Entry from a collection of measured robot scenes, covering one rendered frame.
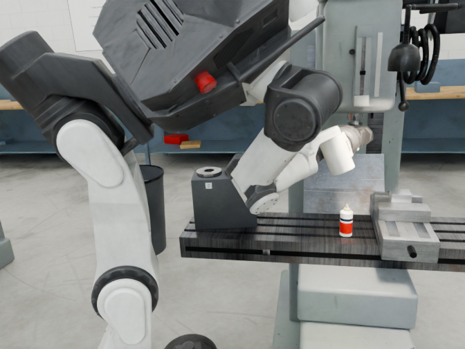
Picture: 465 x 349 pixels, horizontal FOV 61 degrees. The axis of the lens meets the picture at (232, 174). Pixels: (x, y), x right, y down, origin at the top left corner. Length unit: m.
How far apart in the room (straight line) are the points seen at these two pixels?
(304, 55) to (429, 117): 4.24
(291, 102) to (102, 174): 0.37
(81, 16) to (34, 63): 5.56
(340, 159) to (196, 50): 0.55
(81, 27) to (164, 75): 5.70
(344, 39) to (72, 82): 0.73
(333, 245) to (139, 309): 0.67
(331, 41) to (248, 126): 4.52
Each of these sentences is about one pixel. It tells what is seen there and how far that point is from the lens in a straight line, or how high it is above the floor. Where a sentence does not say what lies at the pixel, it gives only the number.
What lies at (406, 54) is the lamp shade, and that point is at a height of 1.48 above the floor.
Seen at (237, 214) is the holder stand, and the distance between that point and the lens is 1.37.
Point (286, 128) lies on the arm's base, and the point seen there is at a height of 1.38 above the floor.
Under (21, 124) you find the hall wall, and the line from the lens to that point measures 7.16.
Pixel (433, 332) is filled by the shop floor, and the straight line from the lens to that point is 2.51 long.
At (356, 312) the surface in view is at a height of 0.75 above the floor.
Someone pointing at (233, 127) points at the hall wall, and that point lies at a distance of 5.67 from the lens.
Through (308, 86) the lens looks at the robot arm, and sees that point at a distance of 0.72.
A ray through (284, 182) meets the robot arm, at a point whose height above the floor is 1.19.
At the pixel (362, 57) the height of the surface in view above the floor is 1.47.
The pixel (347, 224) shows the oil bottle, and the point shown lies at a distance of 1.33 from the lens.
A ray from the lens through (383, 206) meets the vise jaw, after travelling 1.32.
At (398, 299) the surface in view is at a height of 0.81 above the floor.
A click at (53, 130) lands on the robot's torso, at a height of 1.39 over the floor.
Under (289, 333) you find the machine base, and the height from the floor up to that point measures 0.20.
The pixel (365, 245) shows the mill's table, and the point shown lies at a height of 0.90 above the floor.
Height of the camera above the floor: 1.52
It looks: 18 degrees down
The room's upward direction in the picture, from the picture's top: 3 degrees counter-clockwise
